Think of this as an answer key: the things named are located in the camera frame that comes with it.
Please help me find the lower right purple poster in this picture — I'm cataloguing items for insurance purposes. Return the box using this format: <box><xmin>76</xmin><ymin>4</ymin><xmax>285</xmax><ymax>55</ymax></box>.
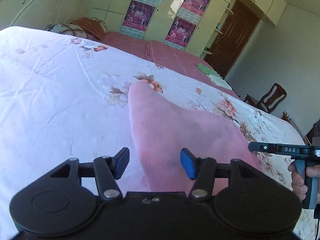
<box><xmin>164</xmin><ymin>16</ymin><xmax>196</xmax><ymax>50</ymax></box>

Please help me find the pink knit sweater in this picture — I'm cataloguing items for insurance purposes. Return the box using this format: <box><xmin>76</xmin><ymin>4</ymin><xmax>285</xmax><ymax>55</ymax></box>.
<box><xmin>129</xmin><ymin>81</ymin><xmax>261</xmax><ymax>193</ymax></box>

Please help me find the lower left purple poster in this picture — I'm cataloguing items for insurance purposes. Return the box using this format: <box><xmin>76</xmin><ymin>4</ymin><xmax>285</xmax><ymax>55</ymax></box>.
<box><xmin>120</xmin><ymin>0</ymin><xmax>155</xmax><ymax>40</ymax></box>

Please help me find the person right hand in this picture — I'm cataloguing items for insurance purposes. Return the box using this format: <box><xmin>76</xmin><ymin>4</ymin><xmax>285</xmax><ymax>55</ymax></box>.
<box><xmin>288</xmin><ymin>162</ymin><xmax>320</xmax><ymax>200</ymax></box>

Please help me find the cream glossy wardrobe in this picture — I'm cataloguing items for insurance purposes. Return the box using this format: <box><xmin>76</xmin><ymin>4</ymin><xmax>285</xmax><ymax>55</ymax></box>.
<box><xmin>89</xmin><ymin>0</ymin><xmax>286</xmax><ymax>56</ymax></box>

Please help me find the floral pillow behind orange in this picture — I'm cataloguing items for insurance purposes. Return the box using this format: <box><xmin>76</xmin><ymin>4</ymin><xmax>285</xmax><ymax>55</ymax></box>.
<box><xmin>91</xmin><ymin>17</ymin><xmax>110</xmax><ymax>34</ymax></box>

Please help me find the cream arched headboard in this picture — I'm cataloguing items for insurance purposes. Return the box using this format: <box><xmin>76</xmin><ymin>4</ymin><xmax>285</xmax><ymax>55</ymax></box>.
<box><xmin>1</xmin><ymin>0</ymin><xmax>92</xmax><ymax>30</ymax></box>

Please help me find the white brown patterned pillow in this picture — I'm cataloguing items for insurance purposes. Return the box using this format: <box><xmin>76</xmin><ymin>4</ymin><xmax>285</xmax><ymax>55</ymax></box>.
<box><xmin>45</xmin><ymin>23</ymin><xmax>94</xmax><ymax>40</ymax></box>

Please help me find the folded white cloth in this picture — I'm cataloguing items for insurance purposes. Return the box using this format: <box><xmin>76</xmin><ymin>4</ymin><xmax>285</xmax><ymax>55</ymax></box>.
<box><xmin>207</xmin><ymin>74</ymin><xmax>232</xmax><ymax>90</ymax></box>

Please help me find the dark wooden chair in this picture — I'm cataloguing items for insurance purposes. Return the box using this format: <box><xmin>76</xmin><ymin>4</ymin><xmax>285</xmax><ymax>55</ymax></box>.
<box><xmin>244</xmin><ymin>83</ymin><xmax>287</xmax><ymax>114</ymax></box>

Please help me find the orange striped pillow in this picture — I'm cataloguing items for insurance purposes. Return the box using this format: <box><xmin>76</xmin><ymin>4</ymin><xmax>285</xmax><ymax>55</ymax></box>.
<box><xmin>71</xmin><ymin>17</ymin><xmax>106</xmax><ymax>40</ymax></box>

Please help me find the brown wooden door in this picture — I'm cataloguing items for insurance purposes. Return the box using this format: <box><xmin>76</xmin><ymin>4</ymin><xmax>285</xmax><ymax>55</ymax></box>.
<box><xmin>204</xmin><ymin>0</ymin><xmax>260</xmax><ymax>77</ymax></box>

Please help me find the white floral bed sheet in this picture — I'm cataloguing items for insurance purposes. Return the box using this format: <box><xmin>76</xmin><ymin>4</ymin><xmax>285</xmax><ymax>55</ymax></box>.
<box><xmin>1</xmin><ymin>27</ymin><xmax>302</xmax><ymax>239</ymax></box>

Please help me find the pink checked bed cover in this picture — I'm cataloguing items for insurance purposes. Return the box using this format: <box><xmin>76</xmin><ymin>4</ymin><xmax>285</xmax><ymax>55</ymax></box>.
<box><xmin>101</xmin><ymin>31</ymin><xmax>239</xmax><ymax>99</ymax></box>

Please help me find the folded green cloth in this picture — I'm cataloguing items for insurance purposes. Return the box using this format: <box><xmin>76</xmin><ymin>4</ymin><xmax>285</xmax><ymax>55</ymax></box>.
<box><xmin>196</xmin><ymin>63</ymin><xmax>221</xmax><ymax>78</ymax></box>

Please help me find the wooden side table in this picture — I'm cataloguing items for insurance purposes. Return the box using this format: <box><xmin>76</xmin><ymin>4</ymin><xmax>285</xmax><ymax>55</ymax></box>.
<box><xmin>281</xmin><ymin>111</ymin><xmax>311</xmax><ymax>145</ymax></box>

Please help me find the upper right purple poster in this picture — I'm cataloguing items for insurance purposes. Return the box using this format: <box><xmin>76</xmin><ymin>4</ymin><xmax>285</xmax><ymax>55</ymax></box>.
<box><xmin>177</xmin><ymin>0</ymin><xmax>210</xmax><ymax>25</ymax></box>

